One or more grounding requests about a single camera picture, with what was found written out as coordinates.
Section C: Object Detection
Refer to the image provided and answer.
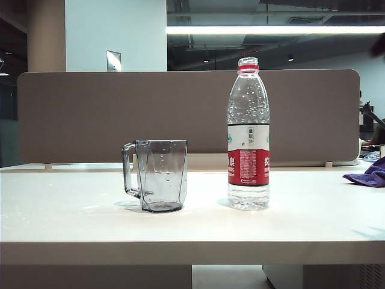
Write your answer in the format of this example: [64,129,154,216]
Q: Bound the clear red-label water bottle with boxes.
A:
[227,57,271,211]

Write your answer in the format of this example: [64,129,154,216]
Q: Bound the grey transparent plastic mug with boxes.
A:
[122,139,188,214]

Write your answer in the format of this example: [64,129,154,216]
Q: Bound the brown desk divider panel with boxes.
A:
[17,69,361,165]

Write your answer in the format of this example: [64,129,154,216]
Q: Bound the long ceiling light strip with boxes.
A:
[165,25,385,35]

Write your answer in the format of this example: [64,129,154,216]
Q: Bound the purple cloth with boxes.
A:
[342,155,385,188]

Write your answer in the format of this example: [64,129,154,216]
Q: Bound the beige desk cable flap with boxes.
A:
[186,153,229,171]

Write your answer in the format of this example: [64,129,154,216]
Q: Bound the silver wall plaque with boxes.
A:
[106,50,122,72]

